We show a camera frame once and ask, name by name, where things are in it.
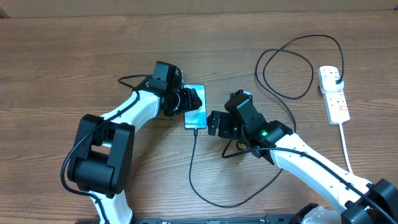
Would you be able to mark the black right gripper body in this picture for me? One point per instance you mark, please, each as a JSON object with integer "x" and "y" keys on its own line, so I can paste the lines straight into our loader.
{"x": 228, "y": 129}

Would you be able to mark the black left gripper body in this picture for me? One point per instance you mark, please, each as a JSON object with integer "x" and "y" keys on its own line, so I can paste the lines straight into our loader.
{"x": 179, "y": 102}

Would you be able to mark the blue-screen Samsung smartphone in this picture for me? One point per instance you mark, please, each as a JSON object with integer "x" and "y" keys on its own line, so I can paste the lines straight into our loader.
{"x": 196, "y": 118}

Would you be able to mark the white power strip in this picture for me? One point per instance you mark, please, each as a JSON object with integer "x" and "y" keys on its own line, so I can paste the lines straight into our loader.
{"x": 335, "y": 103}

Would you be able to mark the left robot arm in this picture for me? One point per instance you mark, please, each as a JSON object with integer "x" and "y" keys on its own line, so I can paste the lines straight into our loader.
{"x": 99, "y": 163}

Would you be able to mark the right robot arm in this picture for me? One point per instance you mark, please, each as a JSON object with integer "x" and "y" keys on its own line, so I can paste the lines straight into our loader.
{"x": 353, "y": 199}

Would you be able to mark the white charger plug adapter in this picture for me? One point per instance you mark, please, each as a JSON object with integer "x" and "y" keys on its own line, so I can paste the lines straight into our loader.
{"x": 330, "y": 85}

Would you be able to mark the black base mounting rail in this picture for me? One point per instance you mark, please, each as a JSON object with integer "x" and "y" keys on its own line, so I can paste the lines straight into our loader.
{"x": 268, "y": 219}

